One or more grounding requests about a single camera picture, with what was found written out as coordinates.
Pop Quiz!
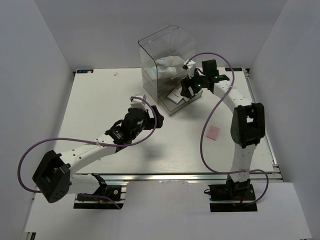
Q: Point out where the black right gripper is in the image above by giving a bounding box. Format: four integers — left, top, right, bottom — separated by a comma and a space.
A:
180, 67, 208, 99

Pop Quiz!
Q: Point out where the white square pad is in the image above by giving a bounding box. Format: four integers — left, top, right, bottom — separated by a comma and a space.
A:
167, 89, 184, 105

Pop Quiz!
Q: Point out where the clear acrylic organizer with drawers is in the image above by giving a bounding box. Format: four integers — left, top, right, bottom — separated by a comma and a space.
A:
138, 25, 203, 116

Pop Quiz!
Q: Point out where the pink makeup packet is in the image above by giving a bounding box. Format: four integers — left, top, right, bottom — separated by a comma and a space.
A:
206, 125, 220, 141

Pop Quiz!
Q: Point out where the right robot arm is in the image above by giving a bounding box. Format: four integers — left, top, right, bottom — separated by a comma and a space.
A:
180, 59, 266, 200

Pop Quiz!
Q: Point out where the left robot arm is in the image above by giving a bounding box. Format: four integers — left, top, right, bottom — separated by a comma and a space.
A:
32, 105, 164, 203

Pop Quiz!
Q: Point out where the blue label sticker right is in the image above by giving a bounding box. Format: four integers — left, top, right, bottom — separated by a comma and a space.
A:
224, 67, 243, 72

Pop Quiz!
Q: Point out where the blue label sticker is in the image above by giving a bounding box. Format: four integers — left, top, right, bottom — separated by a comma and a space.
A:
224, 67, 243, 72
76, 69, 94, 74

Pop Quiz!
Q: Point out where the blue label sticker left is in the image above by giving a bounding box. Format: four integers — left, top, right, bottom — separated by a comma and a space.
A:
76, 69, 94, 74

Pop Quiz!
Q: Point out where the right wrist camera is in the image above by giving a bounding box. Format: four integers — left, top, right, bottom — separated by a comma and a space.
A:
182, 59, 197, 79

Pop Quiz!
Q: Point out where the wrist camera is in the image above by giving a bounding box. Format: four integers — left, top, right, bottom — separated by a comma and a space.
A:
130, 93, 147, 111
182, 59, 197, 79

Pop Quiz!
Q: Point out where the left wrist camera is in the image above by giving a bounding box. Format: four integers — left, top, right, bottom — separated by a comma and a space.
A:
130, 93, 147, 111

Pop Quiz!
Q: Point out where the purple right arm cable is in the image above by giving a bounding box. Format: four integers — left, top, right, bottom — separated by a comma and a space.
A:
182, 52, 270, 207

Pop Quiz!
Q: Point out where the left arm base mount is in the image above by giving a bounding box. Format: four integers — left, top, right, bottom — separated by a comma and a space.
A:
68, 173, 126, 210

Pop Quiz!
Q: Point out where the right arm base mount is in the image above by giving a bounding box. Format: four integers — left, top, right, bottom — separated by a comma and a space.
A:
203, 178, 258, 213

